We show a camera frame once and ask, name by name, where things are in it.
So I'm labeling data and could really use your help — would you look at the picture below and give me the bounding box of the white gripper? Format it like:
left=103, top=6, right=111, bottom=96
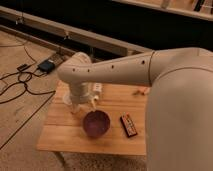
left=69, top=83, right=97, bottom=114

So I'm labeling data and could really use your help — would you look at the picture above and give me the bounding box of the black floor cable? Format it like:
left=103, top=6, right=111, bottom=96
left=0, top=43, right=57, bottom=105

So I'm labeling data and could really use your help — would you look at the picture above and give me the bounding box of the white ceramic cup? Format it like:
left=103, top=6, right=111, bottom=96
left=62, top=94, right=72, bottom=105

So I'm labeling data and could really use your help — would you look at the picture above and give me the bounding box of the white rectangular object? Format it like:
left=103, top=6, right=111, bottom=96
left=93, top=83, right=102, bottom=93

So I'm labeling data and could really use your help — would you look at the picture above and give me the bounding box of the wooden table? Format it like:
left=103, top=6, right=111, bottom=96
left=37, top=82, right=147, bottom=158

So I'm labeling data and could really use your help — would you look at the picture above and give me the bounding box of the black candy bar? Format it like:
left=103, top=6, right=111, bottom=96
left=120, top=114, right=137, bottom=138

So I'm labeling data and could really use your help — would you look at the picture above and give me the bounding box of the small black box device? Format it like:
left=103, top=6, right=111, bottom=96
left=38, top=60, right=55, bottom=73

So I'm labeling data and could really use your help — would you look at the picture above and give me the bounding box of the dark purple ceramic bowl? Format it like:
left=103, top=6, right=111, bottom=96
left=83, top=110, right=110, bottom=138

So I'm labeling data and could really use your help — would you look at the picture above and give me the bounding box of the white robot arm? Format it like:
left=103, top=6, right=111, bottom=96
left=58, top=47, right=213, bottom=171

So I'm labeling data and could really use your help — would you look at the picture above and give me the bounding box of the long wooden beam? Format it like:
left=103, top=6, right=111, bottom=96
left=0, top=6, right=151, bottom=56

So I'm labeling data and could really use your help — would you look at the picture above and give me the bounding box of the small black adapter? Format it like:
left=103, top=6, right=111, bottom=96
left=17, top=64, right=29, bottom=72

